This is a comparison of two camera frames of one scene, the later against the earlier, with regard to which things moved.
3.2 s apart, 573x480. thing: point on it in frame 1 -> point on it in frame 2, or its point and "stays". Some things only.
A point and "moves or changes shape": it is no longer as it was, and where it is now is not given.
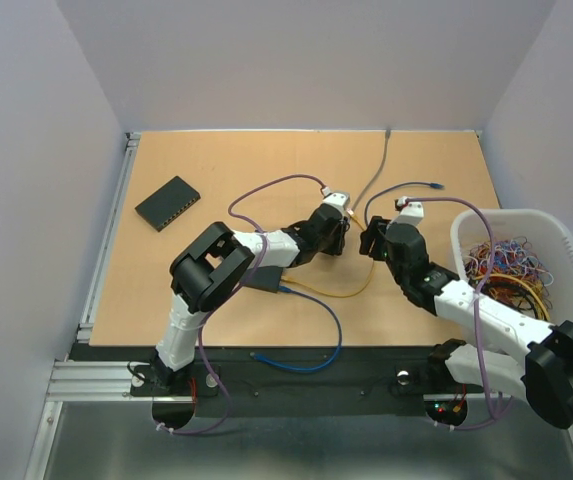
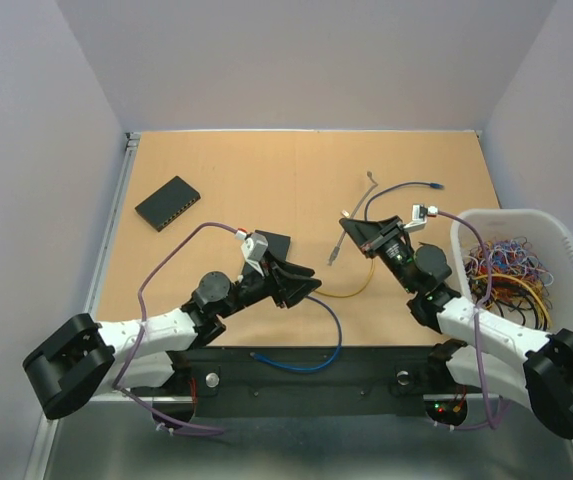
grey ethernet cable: x=387 y=138 moves or changes shape
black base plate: x=294 y=380 stays
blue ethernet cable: x=256 y=356 stays
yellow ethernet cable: x=335 y=294 stays
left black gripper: x=336 y=248 -> x=291 y=290
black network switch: x=168 y=203 stays
